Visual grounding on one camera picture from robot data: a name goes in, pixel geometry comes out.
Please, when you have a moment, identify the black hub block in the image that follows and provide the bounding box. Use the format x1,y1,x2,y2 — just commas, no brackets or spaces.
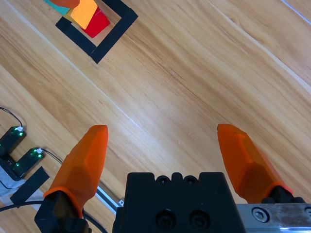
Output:
0,155,20,182

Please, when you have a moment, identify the aluminium frame rail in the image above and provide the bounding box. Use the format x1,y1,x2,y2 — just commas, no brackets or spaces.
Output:
95,185,125,216

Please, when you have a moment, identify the thin black module wire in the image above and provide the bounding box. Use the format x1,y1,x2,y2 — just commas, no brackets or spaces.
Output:
0,106,24,129
41,148,64,162

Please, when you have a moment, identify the green wooden block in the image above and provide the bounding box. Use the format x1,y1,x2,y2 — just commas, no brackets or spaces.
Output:
43,0,71,16

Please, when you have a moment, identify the black tape square outline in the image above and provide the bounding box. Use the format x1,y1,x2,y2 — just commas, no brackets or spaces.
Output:
55,0,139,65

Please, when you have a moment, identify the yellow wooden block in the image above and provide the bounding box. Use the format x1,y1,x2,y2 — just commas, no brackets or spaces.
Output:
63,0,99,29

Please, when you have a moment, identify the black tape strip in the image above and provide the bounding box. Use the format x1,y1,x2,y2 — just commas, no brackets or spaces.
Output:
10,166,51,205

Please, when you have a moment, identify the red wooden block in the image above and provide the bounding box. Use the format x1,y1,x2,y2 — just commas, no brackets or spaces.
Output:
81,7,111,39

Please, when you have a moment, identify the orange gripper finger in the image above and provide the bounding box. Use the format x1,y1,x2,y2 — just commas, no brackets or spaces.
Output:
216,123,306,204
34,124,109,233
52,0,81,9

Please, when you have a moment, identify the grey tape patch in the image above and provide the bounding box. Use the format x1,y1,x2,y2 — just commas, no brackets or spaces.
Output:
0,167,43,207

